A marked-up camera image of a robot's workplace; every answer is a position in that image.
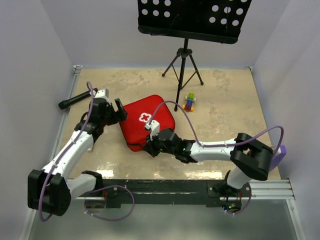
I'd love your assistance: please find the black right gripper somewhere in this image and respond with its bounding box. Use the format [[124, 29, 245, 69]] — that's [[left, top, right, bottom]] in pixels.
[[143, 129, 177, 157]]

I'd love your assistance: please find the red black medicine kit case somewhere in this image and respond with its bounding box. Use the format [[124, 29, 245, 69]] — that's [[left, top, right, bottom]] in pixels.
[[119, 94, 176, 152]]

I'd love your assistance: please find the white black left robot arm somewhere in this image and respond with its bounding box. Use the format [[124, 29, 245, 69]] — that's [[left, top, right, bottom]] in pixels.
[[27, 97, 128, 216]]

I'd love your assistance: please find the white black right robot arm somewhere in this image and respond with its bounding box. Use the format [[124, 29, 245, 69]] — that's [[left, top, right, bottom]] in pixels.
[[142, 128, 274, 197]]

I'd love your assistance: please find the colourful toy block car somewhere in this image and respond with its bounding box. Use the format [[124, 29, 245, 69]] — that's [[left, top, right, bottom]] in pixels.
[[182, 92, 196, 112]]

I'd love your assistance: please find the black flashlight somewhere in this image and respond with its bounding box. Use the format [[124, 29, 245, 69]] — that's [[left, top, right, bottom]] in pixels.
[[58, 90, 91, 110]]

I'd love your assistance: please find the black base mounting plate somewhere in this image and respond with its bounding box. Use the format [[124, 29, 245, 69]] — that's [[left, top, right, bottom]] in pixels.
[[74, 178, 252, 209]]

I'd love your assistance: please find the purple white device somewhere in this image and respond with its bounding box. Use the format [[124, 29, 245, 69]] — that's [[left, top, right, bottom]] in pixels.
[[269, 145, 287, 171]]

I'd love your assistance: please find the black music stand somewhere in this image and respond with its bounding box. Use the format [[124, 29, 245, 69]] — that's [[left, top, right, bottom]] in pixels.
[[137, 0, 251, 99]]

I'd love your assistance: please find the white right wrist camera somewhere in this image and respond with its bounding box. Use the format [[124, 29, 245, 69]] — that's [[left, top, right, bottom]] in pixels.
[[144, 120, 160, 141]]

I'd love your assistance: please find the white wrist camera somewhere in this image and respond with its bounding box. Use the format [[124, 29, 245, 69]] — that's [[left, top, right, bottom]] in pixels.
[[144, 120, 160, 141], [94, 88, 111, 103]]

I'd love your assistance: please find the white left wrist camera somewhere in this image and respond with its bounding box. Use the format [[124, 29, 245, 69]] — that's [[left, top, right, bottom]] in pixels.
[[94, 88, 111, 103]]

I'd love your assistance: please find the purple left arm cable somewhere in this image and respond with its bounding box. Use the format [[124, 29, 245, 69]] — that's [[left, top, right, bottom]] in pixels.
[[38, 81, 136, 222]]

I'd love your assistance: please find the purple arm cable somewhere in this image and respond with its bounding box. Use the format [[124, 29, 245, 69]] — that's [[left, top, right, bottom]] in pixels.
[[147, 100, 285, 216], [38, 81, 136, 222]]

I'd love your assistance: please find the aluminium frame rail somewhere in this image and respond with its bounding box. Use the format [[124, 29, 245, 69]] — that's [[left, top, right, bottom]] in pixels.
[[44, 65, 83, 165]]

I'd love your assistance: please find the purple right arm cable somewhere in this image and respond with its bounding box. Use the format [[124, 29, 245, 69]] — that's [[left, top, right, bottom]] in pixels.
[[147, 100, 285, 216]]

